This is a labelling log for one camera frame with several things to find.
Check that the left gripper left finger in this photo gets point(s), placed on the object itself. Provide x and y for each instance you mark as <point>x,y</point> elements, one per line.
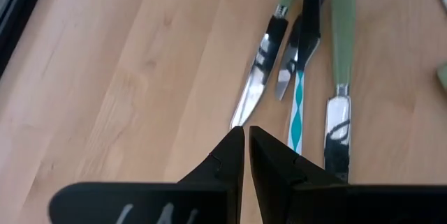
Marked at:
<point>209,199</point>

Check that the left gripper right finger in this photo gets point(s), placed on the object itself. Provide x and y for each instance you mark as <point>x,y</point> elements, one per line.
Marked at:
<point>297,199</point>

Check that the black table frame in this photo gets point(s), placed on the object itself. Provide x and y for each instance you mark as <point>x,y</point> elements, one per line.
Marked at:
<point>15,14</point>

